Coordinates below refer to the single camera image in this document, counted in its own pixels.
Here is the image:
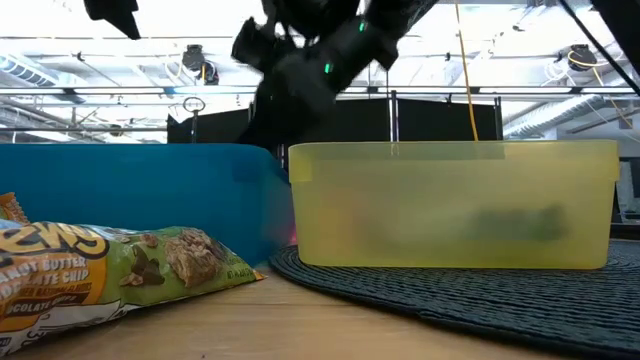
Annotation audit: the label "ring-topped black post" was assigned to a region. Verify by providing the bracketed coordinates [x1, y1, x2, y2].
[182, 95, 207, 145]

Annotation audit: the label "yellow plastic bin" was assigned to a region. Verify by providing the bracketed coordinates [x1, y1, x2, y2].
[287, 139, 621, 270]

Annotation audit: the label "black backdrop panel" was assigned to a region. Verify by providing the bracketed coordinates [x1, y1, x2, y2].
[166, 96, 505, 146]

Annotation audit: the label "blue plastic bin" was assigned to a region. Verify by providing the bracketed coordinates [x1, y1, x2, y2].
[0, 143, 296, 268]

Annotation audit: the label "yellow cable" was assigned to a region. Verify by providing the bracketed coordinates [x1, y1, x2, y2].
[453, 0, 480, 143]

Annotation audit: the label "black stand legs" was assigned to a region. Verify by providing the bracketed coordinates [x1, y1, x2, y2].
[387, 89, 401, 144]

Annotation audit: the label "round dark woven mat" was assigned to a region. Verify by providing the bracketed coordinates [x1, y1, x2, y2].
[268, 238, 640, 359]

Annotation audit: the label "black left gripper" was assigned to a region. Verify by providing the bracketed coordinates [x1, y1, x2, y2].
[82, 0, 143, 41]

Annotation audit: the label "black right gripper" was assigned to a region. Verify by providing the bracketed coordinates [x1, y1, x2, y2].
[230, 0, 401, 151]

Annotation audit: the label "thin black cable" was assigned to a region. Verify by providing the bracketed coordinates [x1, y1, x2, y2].
[557, 0, 640, 96]

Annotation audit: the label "ceiling cable reel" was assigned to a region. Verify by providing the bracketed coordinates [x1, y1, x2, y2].
[180, 43, 221, 86]
[567, 43, 599, 73]

